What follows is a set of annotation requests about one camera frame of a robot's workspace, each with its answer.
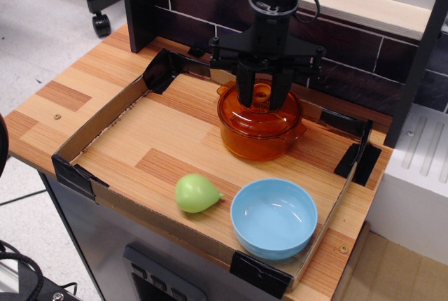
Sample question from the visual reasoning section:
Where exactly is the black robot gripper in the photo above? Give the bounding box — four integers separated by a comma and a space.
209, 0, 326, 111

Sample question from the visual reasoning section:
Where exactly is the orange transparent pot lid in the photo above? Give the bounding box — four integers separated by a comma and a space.
218, 79, 302, 138

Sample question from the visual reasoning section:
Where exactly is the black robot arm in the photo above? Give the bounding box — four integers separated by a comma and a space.
209, 0, 326, 111

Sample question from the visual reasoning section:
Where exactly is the orange transparent pot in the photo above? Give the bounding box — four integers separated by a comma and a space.
216, 80, 308, 162

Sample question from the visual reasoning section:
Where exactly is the green toy pear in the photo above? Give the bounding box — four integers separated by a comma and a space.
175, 174, 224, 214

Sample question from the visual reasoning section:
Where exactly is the light blue bowl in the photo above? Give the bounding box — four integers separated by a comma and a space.
230, 178, 318, 260

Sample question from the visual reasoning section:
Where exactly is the black office chair base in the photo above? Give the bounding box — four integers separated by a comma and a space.
87, 0, 121, 38

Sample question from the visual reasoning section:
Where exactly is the white toy sink drainboard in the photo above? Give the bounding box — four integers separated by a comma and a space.
367, 104, 447, 264

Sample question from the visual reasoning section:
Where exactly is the toy oven front panel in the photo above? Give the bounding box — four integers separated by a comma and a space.
123, 243, 209, 300

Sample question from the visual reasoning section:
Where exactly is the black vertical post left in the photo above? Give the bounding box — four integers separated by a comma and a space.
124, 0, 156, 53

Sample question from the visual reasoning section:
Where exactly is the black vertical post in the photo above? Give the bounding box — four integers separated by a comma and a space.
124, 0, 156, 53
384, 0, 447, 148

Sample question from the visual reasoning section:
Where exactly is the black vertical post right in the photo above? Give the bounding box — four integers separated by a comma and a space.
384, 0, 447, 148

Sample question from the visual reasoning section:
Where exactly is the black braided cable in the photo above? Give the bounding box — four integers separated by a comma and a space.
0, 239, 78, 301

